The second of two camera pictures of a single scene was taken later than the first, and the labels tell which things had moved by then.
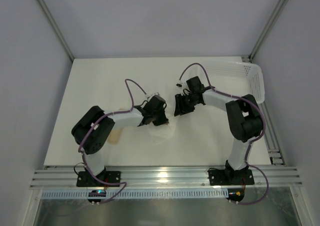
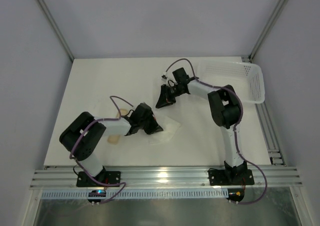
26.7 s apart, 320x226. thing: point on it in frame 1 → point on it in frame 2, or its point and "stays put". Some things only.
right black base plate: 219,177 stays put
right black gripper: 181,105 → 169,95
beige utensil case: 115,134 stays put
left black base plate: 85,179 stays put
